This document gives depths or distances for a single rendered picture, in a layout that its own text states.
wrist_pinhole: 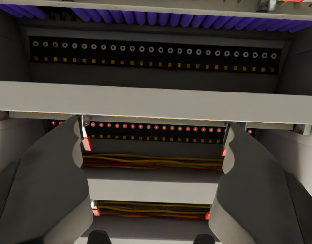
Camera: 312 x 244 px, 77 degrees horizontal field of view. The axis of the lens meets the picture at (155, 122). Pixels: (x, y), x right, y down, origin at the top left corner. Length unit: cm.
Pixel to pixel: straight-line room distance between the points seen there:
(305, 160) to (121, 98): 37
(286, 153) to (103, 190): 41
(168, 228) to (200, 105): 42
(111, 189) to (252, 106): 30
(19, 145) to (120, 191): 26
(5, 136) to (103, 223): 35
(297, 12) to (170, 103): 22
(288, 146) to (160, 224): 40
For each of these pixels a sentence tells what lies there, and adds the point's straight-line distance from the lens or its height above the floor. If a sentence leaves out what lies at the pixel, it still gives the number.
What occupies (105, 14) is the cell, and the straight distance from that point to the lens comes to 38.
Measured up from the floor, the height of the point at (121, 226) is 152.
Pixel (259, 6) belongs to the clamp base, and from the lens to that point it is 33.
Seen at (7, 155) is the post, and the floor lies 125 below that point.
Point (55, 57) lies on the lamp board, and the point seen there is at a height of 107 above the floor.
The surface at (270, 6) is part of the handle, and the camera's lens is 32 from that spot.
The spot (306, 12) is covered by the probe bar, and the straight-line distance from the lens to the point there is 39.
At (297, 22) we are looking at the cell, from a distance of 43.
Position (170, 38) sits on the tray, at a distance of 45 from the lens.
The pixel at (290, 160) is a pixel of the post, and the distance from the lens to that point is 52.
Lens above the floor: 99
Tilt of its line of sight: 28 degrees up
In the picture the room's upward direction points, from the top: 177 degrees counter-clockwise
